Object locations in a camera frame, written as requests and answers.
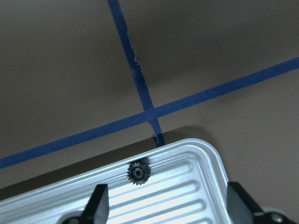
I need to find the right gripper black right-cam right finger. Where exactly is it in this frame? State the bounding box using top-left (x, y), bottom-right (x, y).
top-left (227, 182), bottom-right (269, 224)

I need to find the right gripper black right-cam left finger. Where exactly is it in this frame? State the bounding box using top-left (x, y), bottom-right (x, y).
top-left (80, 184), bottom-right (109, 224)

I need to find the silver ribbed metal tray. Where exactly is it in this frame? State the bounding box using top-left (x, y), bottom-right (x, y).
top-left (0, 139), bottom-right (233, 224)

